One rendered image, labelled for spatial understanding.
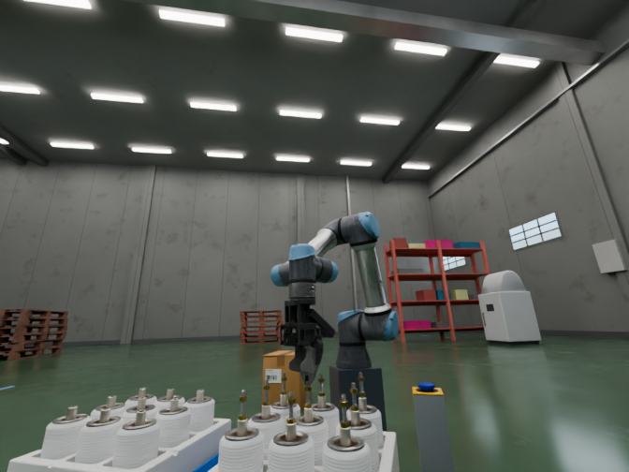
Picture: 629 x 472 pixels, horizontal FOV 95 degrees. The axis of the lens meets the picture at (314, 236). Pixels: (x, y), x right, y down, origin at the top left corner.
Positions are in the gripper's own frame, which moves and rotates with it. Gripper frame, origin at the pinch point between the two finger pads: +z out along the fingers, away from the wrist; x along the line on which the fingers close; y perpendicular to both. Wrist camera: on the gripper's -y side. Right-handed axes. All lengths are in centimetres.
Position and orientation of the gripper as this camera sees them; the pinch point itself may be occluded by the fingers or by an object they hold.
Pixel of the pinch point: (309, 378)
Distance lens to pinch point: 83.7
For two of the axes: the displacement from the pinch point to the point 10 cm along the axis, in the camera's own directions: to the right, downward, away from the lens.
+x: 7.4, -2.1, -6.4
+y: -6.7, -2.0, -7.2
